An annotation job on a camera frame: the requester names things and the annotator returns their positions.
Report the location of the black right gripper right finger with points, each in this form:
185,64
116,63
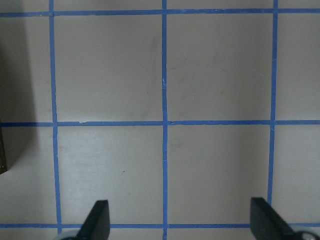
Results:
267,224

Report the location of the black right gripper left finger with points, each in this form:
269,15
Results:
97,224

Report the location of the dark wooden drawer box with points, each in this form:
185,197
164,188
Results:
3,160

